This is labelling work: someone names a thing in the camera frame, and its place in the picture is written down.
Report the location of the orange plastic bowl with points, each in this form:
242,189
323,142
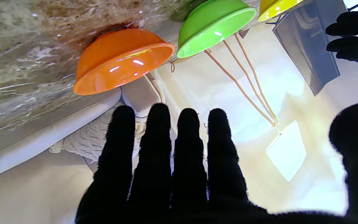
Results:
120,62

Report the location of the white shade tripod floor lamp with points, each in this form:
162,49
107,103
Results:
259,102

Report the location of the cream knitted cushion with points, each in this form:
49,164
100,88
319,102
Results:
89,140

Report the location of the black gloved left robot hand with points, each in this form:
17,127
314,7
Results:
356,37

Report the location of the beige sofa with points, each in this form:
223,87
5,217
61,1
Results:
42,143

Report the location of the flat screen television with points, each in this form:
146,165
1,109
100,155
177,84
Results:
309,43

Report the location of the green plastic bowl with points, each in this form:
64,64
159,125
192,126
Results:
211,26

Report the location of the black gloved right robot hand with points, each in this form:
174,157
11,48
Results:
182,186

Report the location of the yellow plastic bowl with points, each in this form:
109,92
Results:
275,9

